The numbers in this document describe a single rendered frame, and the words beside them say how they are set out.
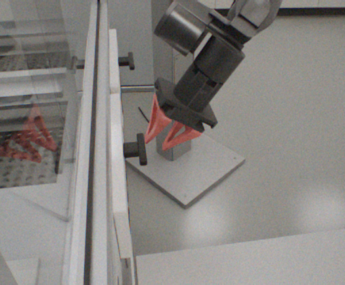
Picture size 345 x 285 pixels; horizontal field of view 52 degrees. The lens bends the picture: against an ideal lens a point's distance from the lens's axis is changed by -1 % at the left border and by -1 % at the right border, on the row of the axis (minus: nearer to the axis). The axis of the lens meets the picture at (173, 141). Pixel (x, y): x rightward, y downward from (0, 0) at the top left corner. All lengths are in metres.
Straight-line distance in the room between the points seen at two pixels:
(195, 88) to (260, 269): 0.31
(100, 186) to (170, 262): 0.25
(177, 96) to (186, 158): 1.34
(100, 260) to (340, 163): 1.83
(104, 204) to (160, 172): 1.41
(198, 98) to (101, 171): 0.19
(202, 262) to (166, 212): 1.06
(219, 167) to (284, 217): 0.40
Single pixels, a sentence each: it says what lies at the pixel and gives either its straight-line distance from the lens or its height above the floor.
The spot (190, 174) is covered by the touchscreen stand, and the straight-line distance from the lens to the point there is 1.78.
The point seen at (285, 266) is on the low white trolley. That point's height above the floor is 0.76.
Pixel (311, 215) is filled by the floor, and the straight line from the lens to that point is 1.77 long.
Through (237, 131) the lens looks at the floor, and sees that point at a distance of 2.13.
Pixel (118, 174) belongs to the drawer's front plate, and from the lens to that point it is 0.51.
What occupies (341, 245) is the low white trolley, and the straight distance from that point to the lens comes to 0.70.
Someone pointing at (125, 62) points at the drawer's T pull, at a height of 0.91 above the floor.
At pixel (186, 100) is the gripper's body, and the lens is 0.53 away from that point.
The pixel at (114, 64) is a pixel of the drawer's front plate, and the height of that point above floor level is 0.93.
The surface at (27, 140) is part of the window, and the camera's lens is 0.19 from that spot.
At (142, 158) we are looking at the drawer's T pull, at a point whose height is 0.91.
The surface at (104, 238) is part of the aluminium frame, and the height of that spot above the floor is 0.99.
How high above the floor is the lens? 1.28
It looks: 39 degrees down
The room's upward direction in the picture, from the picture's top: straight up
